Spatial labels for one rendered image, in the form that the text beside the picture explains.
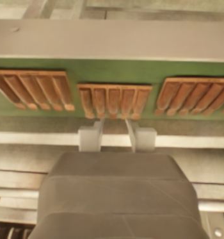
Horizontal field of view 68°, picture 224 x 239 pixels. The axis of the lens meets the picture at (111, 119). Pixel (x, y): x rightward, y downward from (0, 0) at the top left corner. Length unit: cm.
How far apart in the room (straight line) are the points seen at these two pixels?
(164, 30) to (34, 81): 18
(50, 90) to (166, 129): 22
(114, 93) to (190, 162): 27
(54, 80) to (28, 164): 25
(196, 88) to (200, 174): 23
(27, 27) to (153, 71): 17
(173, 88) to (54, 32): 17
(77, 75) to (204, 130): 26
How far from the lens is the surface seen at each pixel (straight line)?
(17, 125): 37
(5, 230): 33
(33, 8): 31
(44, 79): 23
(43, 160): 42
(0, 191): 25
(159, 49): 22
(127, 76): 23
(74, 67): 23
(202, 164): 44
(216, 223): 28
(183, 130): 35
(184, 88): 25
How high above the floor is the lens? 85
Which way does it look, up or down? 29 degrees down
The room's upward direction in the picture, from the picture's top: 176 degrees counter-clockwise
